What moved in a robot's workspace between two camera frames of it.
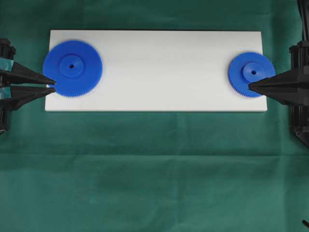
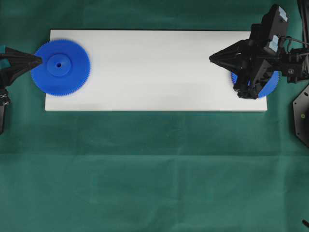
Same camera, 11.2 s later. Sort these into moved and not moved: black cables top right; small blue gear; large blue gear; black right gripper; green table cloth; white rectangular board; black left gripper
Moved: black left gripper; black right gripper; large blue gear; small blue gear
Not moved: black cables top right; white rectangular board; green table cloth
